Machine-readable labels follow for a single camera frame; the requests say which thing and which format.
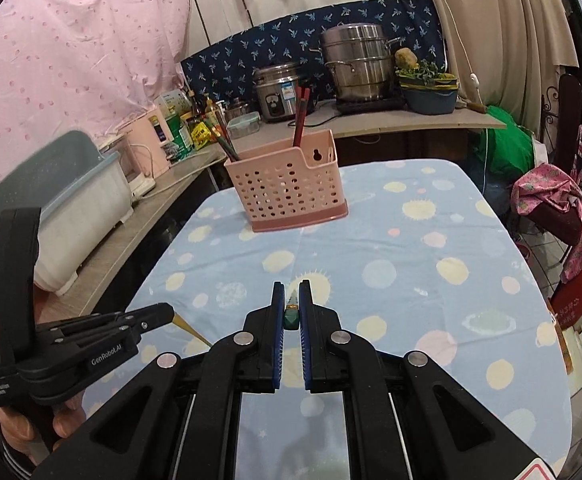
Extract light blue printed tablecloth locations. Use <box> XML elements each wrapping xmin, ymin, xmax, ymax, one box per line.
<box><xmin>78</xmin><ymin>159</ymin><xmax>572</xmax><ymax>480</ymax></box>

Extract yellow snack packet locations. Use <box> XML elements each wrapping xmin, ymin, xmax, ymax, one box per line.
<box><xmin>191</xmin><ymin>120</ymin><xmax>211</xmax><ymax>151</ymax></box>

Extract potato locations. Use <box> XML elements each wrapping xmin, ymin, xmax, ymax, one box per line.
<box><xmin>395</xmin><ymin>47</ymin><xmax>419</xmax><ymax>71</ymax></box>

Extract person's left hand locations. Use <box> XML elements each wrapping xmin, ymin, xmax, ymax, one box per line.
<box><xmin>0</xmin><ymin>392</ymin><xmax>87</xmax><ymax>466</ymax></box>

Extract beige curtain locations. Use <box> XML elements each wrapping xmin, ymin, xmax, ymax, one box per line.
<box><xmin>416</xmin><ymin>0</ymin><xmax>579</xmax><ymax>136</ymax></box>

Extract blue plastic basin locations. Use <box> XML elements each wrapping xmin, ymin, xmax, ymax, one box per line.
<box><xmin>398</xmin><ymin>80</ymin><xmax>459</xmax><ymax>115</ymax></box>

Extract dark red chopstick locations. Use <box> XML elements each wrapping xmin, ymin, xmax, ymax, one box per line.
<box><xmin>217</xmin><ymin>125</ymin><xmax>242</xmax><ymax>161</ymax></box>
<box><xmin>296</xmin><ymin>86</ymin><xmax>309</xmax><ymax>147</ymax></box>
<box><xmin>215</xmin><ymin>127</ymin><xmax>239</xmax><ymax>162</ymax></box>

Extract white cord with switch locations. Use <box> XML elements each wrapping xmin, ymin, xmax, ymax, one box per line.
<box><xmin>428</xmin><ymin>0</ymin><xmax>482</xmax><ymax>106</ymax></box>

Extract stacked steel steamer pot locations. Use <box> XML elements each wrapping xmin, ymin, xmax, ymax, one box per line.
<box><xmin>319</xmin><ymin>23</ymin><xmax>402</xmax><ymax>103</ymax></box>

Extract white plastic tub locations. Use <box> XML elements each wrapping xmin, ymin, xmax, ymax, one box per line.
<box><xmin>0</xmin><ymin>130</ymin><xmax>134</xmax><ymax>296</ymax></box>

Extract steel rice cooker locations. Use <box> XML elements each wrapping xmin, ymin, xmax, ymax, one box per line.
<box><xmin>252</xmin><ymin>62</ymin><xmax>312</xmax><ymax>123</ymax></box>

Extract green leafy vegetables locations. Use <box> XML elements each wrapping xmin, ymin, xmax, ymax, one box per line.
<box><xmin>396</xmin><ymin>60</ymin><xmax>456</xmax><ymax>83</ymax></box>

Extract pink perforated utensil basket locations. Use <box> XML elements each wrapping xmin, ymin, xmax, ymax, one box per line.
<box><xmin>223</xmin><ymin>129</ymin><xmax>349</xmax><ymax>233</ymax></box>

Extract dark blue printed cloth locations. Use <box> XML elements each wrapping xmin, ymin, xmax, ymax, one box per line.
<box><xmin>180</xmin><ymin>0</ymin><xmax>444</xmax><ymax>111</ymax></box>

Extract pink floral cloth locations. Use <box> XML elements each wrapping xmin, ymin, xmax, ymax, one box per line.
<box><xmin>511</xmin><ymin>162</ymin><xmax>582</xmax><ymax>283</ymax></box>

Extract green labelled container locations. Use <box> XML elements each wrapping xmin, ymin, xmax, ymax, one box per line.
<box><xmin>163</xmin><ymin>115</ymin><xmax>194</xmax><ymax>161</ymax></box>

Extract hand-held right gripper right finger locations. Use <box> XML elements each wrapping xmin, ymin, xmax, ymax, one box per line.
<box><xmin>298</xmin><ymin>279</ymin><xmax>546</xmax><ymax>480</ymax></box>

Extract pink dotted cloth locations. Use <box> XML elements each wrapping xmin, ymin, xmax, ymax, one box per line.
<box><xmin>0</xmin><ymin>0</ymin><xmax>194</xmax><ymax>201</ymax></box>

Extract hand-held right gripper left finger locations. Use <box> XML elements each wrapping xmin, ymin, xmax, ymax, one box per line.
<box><xmin>34</xmin><ymin>281</ymin><xmax>287</xmax><ymax>480</ymax></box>

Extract black induction cooker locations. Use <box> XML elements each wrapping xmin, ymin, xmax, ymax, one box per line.
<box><xmin>333</xmin><ymin>95</ymin><xmax>407</xmax><ymax>113</ymax></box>

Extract pink countertop appliance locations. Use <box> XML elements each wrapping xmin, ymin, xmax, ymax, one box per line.
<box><xmin>116</xmin><ymin>107</ymin><xmax>172</xmax><ymax>198</ymax></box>

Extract gold flower spoon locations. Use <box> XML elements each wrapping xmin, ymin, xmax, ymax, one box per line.
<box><xmin>172</xmin><ymin>312</ymin><xmax>213</xmax><ymax>348</ymax></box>

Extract glass container green lid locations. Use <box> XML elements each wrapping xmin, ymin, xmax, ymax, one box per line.
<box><xmin>227</xmin><ymin>111</ymin><xmax>261</xmax><ymax>140</ymax></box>

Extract red plastic stool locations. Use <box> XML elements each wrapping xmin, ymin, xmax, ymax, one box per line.
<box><xmin>548</xmin><ymin>245</ymin><xmax>582</xmax><ymax>331</ymax></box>

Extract green bag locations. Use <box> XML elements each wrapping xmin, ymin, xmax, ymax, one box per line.
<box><xmin>471</xmin><ymin>105</ymin><xmax>536</xmax><ymax>181</ymax></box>

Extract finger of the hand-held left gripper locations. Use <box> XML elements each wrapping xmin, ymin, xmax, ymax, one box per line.
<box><xmin>86</xmin><ymin>304</ymin><xmax>174</xmax><ymax>346</ymax></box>
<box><xmin>46</xmin><ymin>310</ymin><xmax>137</xmax><ymax>331</ymax></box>

